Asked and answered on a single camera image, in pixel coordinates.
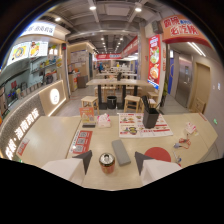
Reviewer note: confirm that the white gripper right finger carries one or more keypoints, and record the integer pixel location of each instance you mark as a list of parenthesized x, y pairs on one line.
[(156, 169)]

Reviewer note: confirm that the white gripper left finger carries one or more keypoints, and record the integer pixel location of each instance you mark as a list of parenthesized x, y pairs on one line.
[(68, 168)]

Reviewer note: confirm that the black chopsticks holder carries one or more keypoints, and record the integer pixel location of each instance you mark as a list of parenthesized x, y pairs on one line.
[(150, 115)]

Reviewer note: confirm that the red round sticker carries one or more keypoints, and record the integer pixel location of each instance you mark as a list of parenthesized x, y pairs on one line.
[(158, 154)]

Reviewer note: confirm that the red QR code sticker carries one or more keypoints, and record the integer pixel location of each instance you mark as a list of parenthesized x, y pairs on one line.
[(81, 141)]

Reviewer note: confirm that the red drink can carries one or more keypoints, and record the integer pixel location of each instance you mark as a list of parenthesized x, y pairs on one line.
[(107, 162)]

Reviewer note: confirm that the grey rectangular case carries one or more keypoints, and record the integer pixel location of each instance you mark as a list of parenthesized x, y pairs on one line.
[(120, 152)]

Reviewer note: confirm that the printed menu placemat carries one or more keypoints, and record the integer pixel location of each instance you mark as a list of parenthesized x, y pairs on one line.
[(141, 126)]

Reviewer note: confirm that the red white floor sticker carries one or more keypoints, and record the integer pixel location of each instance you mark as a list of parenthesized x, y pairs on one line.
[(22, 147)]

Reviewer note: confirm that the orange table sign stand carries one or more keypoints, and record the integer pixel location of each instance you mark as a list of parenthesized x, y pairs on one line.
[(87, 116)]

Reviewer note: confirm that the tissue packet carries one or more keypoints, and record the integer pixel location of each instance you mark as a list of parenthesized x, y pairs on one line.
[(103, 120)]

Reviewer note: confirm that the food counter with lit sign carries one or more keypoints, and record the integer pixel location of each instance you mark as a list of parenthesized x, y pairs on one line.
[(33, 110)]

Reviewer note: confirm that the wooden stool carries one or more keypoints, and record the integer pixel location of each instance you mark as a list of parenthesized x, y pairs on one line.
[(90, 101), (153, 97), (132, 102)]

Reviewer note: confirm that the black trash bin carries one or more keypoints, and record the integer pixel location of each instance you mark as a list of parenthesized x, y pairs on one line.
[(111, 101)]

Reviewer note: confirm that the long wooden dining table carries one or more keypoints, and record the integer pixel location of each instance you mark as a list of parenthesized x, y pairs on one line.
[(118, 83)]

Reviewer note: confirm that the red food poster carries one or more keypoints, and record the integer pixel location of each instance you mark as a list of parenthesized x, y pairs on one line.
[(154, 61)]

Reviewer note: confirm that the orange overhead shop sign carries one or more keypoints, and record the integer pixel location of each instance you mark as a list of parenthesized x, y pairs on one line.
[(182, 29)]

